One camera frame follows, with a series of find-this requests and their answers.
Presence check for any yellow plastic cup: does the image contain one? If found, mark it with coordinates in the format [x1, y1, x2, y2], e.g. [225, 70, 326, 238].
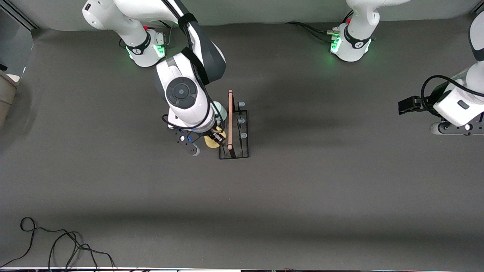
[204, 130, 226, 148]

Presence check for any black wire cup holder rack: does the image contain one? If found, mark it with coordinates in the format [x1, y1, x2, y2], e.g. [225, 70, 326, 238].
[217, 90, 250, 160]

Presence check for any pale green plastic cup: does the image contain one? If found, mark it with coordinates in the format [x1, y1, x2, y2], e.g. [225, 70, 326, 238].
[211, 102, 228, 120]

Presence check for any beige box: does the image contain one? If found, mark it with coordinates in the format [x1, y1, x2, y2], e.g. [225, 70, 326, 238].
[0, 70, 19, 127]

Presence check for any thin black loose cable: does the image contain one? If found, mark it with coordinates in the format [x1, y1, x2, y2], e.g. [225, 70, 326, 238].
[0, 216, 116, 270]

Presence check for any dark metal frame rail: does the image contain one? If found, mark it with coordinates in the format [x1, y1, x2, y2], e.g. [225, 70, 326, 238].
[0, 0, 40, 31]

